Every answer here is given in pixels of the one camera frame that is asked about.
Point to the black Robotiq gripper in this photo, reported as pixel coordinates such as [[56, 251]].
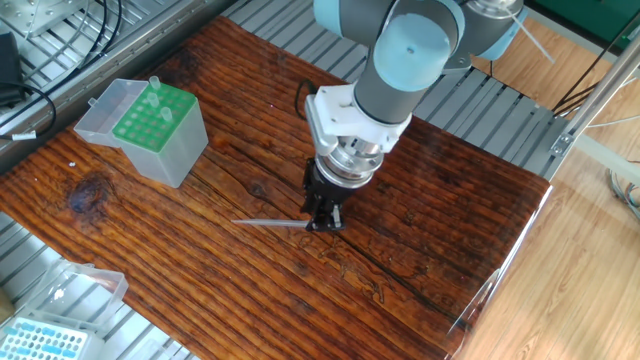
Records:
[[322, 190]]

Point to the clear large pipette tip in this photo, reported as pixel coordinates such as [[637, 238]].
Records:
[[270, 223]]

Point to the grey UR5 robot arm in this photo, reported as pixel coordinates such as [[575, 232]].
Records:
[[400, 75]]

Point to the green-topped large tip holder box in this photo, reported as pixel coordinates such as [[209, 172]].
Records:
[[165, 155]]

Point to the clear pipette tip in holder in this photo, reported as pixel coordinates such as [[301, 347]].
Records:
[[166, 114], [155, 83], [152, 100]]

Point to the small pipette tip box, clear lid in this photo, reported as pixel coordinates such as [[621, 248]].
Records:
[[40, 345]]

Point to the brown wooden board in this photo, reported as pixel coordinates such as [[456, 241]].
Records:
[[225, 310]]

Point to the black power adapter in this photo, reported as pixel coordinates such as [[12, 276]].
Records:
[[10, 65]]

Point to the silver perforated metal plate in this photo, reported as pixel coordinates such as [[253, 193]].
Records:
[[40, 12]]

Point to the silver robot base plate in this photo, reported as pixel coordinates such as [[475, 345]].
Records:
[[457, 62]]

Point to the aluminium frame post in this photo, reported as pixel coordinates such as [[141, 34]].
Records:
[[600, 92]]

